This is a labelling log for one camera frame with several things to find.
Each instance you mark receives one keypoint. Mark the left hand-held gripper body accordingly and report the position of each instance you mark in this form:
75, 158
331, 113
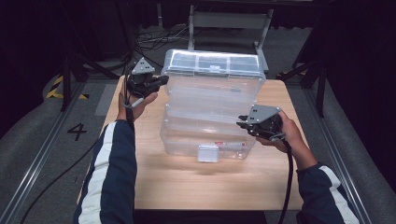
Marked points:
141, 82

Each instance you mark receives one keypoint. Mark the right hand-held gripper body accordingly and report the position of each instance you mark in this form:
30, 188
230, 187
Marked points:
264, 123

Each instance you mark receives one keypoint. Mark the red and white tube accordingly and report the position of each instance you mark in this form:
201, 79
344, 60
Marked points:
229, 144

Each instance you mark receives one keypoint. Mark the clear plastic storage box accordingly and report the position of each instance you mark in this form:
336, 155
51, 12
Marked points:
211, 102

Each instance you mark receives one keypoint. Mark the person's left hand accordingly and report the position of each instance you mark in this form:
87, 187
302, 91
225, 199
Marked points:
137, 107

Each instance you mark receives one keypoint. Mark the person's right hand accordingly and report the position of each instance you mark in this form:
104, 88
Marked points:
295, 140

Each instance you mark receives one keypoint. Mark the black metal stand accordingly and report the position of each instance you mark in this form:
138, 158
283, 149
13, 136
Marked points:
311, 77

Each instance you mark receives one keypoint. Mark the black tripod stand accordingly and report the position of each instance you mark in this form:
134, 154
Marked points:
76, 74

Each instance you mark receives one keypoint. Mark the grey metal floor rail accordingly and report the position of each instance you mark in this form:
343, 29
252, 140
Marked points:
34, 161
339, 149

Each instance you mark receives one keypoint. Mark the grey metal stand frame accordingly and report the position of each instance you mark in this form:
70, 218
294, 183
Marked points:
230, 20

